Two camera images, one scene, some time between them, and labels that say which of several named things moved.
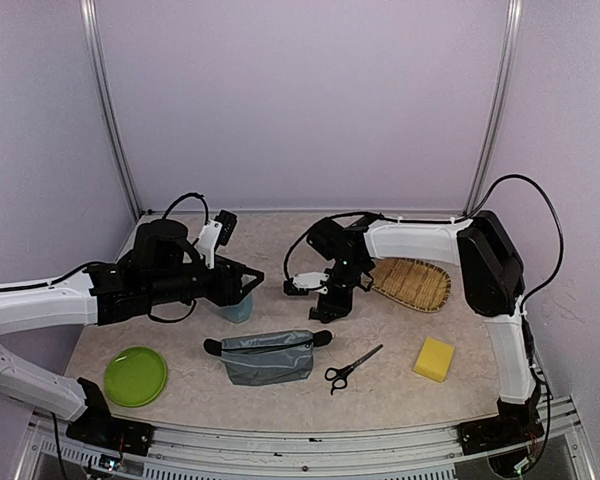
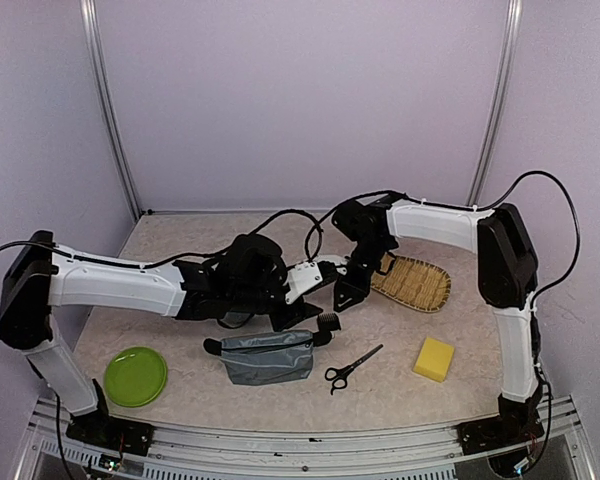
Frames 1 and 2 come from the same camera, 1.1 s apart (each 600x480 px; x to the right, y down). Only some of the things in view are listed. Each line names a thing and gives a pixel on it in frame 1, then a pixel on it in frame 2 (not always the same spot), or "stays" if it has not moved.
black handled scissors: (338, 376) stays
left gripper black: (226, 290) to (300, 312)
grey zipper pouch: (268, 358) stays
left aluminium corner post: (89, 13) stays
